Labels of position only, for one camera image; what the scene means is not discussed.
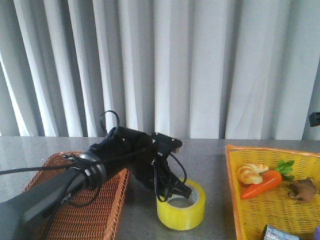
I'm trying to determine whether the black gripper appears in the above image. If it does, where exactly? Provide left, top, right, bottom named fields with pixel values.
left=129, top=152, right=192, bottom=200

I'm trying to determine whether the toy croissant bread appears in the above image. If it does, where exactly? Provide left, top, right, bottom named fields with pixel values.
left=236, top=163, right=269, bottom=185

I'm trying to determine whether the grey pleated curtain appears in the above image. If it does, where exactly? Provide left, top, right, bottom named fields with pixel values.
left=0, top=0, right=320, bottom=140

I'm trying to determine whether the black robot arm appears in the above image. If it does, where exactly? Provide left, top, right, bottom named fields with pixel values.
left=0, top=126, right=192, bottom=240

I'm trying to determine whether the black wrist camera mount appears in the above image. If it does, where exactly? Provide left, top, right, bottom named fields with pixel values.
left=151, top=132, right=183, bottom=157

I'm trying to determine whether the black device at wall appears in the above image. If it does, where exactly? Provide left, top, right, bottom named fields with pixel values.
left=308, top=112, right=320, bottom=127

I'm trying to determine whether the silver blue snack packet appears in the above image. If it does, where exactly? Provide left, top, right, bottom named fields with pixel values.
left=260, top=224, right=300, bottom=240

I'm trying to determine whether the purple object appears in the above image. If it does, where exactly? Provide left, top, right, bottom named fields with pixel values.
left=312, top=226, right=320, bottom=240

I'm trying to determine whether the yellow wicker basket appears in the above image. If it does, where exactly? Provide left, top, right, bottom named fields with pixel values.
left=225, top=144, right=320, bottom=240

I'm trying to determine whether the orange toy carrot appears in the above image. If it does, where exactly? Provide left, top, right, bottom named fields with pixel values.
left=240, top=160, right=295, bottom=199

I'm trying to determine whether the yellow packing tape roll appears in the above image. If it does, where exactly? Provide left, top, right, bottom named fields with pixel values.
left=156, top=179, right=206, bottom=231

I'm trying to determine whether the brown toy animal figure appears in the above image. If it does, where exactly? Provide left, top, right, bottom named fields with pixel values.
left=288, top=177, right=317, bottom=203

